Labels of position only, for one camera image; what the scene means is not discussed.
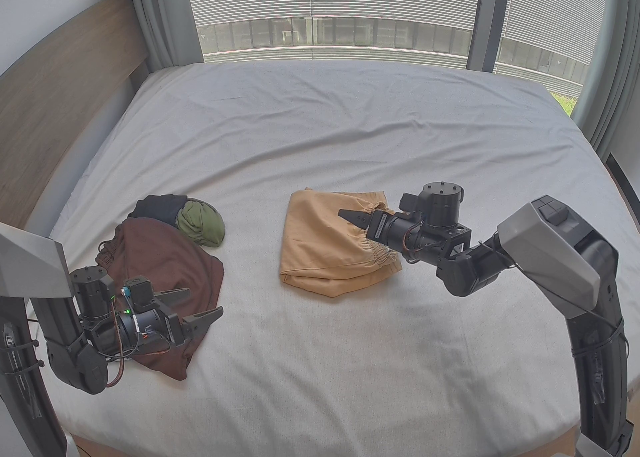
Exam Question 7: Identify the tan shorts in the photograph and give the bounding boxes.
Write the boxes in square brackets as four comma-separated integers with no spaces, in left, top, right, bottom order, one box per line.
[277,188,403,300]

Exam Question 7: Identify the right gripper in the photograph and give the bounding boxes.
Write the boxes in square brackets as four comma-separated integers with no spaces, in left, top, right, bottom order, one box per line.
[338,209,426,252]

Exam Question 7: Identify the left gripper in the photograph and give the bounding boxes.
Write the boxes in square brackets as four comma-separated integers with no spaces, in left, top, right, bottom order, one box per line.
[120,288,224,353]

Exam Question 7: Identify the green garment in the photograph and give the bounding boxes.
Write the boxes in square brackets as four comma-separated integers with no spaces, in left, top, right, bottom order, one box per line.
[176,199,227,248]

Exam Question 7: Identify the bed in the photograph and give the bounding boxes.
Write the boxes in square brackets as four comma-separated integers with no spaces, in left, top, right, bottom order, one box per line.
[0,0,640,457]

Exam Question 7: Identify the brown garment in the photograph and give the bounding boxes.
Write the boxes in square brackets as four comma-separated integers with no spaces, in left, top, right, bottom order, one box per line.
[95,218,224,381]

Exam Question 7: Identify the black garment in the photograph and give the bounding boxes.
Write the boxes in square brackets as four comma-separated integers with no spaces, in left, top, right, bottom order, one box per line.
[127,195,188,223]

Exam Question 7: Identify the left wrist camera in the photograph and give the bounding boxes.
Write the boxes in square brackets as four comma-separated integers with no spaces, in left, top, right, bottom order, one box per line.
[121,277,153,312]

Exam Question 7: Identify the grey-green curtain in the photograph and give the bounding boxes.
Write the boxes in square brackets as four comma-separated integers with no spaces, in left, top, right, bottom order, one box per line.
[570,0,640,158]
[105,0,206,73]

